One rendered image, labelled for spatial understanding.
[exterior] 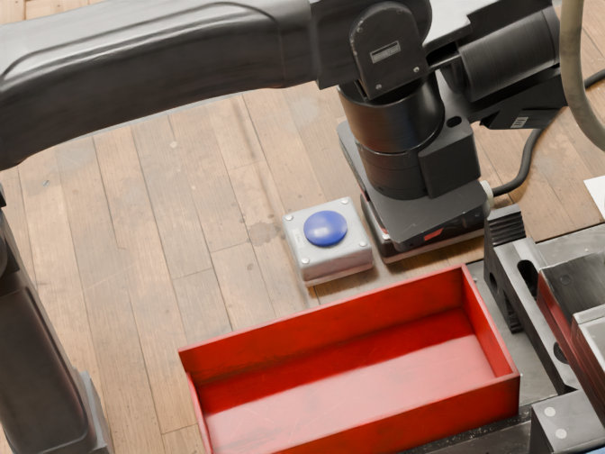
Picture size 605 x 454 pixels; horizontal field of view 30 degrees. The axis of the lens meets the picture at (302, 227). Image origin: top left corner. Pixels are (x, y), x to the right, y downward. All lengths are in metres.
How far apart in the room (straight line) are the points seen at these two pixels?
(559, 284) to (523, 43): 0.16
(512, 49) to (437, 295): 0.37
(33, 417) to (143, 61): 0.28
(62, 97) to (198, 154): 0.60
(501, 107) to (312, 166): 0.46
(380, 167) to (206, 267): 0.40
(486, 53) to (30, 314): 0.30
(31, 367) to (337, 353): 0.34
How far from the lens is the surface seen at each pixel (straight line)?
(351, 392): 0.95
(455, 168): 0.69
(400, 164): 0.68
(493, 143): 1.13
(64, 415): 0.76
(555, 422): 0.84
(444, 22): 0.62
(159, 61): 0.56
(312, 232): 1.02
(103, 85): 0.57
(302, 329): 0.95
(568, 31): 0.53
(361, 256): 1.01
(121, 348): 1.02
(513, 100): 0.69
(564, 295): 0.71
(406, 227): 0.70
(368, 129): 0.65
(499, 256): 0.94
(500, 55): 0.64
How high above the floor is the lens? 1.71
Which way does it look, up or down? 49 degrees down
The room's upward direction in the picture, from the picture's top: 10 degrees counter-clockwise
